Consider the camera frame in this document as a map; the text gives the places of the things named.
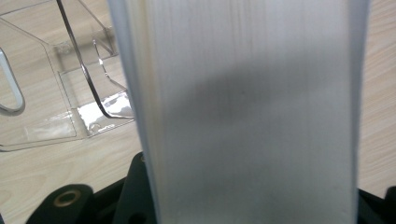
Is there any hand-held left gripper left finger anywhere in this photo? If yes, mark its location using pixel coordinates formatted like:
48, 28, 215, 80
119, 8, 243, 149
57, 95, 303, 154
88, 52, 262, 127
112, 151, 157, 224

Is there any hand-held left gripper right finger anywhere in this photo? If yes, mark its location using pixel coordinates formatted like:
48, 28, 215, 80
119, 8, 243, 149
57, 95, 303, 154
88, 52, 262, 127
356, 188, 388, 224

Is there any thick blue book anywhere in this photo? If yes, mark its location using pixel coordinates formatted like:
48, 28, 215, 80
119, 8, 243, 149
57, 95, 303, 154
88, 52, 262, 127
106, 0, 372, 224

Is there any clear acrylic book rack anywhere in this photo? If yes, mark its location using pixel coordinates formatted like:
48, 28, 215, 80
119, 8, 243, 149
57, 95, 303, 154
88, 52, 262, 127
0, 0, 136, 153

